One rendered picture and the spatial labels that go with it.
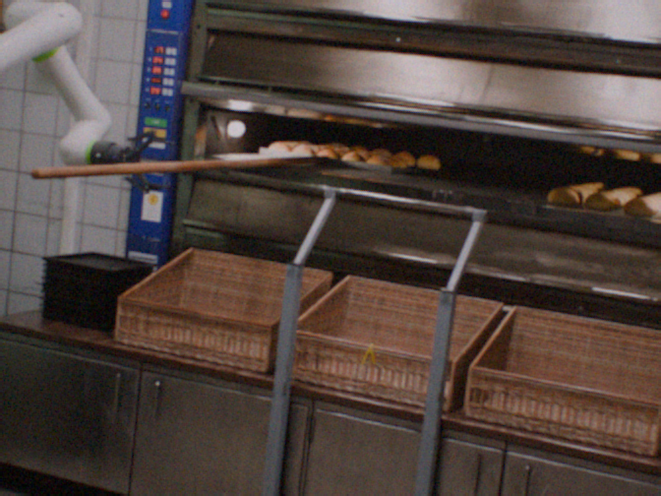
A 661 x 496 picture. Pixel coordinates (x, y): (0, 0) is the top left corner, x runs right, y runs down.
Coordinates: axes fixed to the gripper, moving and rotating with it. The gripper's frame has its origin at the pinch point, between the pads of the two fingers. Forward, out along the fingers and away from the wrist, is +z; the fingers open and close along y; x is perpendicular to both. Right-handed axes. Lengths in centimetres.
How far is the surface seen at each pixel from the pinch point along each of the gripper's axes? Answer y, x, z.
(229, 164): -1.4, -21.7, 9.6
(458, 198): 1, -57, 77
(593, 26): -58, -55, 112
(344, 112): -22, -41, 39
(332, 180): 1, -56, 31
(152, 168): -0.4, 25.2, 9.6
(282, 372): 56, 3, 48
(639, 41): -55, -52, 128
